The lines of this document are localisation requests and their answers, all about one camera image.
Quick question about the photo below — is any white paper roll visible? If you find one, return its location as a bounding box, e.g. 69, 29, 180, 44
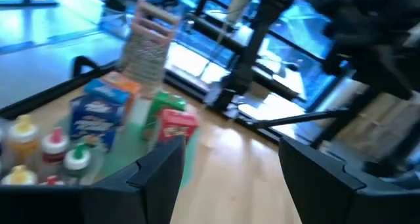
225, 0, 253, 25

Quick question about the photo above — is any red cereal box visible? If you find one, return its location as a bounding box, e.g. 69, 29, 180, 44
157, 108, 200, 145

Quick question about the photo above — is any dark blue cereal box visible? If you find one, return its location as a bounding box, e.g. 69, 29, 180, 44
69, 95, 127, 152

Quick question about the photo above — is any yellow food colouring bottle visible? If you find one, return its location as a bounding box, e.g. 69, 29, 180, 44
0, 164, 39, 187

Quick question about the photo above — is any green cereal box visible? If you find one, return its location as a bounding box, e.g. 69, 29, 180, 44
142, 91, 187, 141

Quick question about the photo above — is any green food colouring bottle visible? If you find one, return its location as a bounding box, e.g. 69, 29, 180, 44
63, 143, 93, 183

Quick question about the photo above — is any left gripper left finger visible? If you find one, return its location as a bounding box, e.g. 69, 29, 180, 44
81, 135, 186, 224

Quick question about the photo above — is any orange food colouring bottle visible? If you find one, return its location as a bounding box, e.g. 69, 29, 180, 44
6, 114, 41, 164

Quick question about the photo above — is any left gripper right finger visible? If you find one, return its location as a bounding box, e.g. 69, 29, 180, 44
278, 137, 367, 224

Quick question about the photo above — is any pink metal box grater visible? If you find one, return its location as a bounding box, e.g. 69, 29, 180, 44
119, 0, 180, 89

